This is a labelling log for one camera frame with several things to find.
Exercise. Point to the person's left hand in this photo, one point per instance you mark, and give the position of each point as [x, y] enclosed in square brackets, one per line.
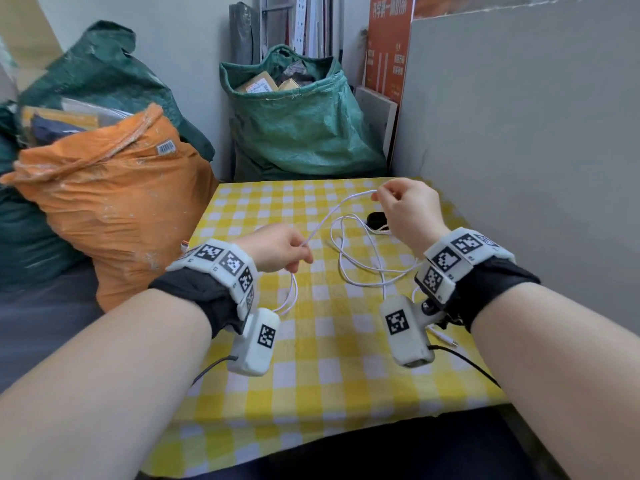
[272, 249]

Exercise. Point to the person's right hand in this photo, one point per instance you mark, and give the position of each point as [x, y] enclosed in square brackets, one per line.
[410, 214]

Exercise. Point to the person's right forearm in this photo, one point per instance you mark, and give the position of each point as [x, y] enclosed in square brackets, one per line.
[560, 389]

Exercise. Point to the person's left forearm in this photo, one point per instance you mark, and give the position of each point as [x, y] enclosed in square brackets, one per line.
[95, 394]

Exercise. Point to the person's legs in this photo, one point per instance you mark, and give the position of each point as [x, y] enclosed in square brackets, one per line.
[375, 449]

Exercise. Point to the white marker wrist band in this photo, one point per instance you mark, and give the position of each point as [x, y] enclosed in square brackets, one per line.
[215, 262]
[460, 257]

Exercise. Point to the small pale leaning board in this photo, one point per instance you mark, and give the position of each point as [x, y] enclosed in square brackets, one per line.
[375, 114]

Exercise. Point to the upright open green sack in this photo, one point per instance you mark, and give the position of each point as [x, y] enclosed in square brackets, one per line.
[305, 124]

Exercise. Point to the large grey board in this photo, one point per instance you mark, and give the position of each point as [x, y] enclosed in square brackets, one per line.
[530, 144]

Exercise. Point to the yellow checkered tablecloth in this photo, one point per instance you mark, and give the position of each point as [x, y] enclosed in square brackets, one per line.
[320, 394]

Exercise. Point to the orange woven sack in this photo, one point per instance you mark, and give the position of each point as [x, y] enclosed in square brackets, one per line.
[115, 209]

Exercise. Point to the labelled cardboard box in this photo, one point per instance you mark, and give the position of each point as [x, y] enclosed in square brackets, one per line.
[256, 84]

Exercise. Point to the small plain cardboard box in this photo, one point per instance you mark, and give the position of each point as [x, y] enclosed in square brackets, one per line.
[288, 84]

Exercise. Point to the orange poster board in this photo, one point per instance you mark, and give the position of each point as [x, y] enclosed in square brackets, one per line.
[387, 49]

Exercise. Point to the grey plastic parcel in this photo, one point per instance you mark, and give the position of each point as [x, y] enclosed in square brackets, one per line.
[300, 72]

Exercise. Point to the bundle of leaning boards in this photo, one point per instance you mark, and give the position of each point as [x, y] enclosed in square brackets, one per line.
[325, 24]

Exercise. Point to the grey folded cover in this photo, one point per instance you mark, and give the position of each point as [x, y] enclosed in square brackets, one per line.
[242, 32]

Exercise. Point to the clear plastic parcel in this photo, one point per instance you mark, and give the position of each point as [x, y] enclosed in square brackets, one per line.
[100, 109]

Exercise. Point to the dark green woven sack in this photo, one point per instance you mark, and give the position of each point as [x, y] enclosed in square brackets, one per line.
[30, 239]

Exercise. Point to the tall crumpled green sack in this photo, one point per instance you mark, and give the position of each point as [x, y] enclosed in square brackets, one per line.
[110, 64]

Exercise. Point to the yellow flat parcel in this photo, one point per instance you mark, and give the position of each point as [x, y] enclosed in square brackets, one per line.
[60, 117]

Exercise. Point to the dark blue parcel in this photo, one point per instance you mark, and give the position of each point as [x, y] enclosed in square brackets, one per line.
[50, 129]

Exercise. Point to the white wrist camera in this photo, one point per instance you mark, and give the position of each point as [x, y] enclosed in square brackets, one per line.
[405, 329]
[252, 344]

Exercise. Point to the brown wooden frame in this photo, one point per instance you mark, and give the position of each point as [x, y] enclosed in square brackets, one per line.
[435, 4]

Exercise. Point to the grey metal frame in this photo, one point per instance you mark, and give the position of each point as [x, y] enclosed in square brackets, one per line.
[275, 7]

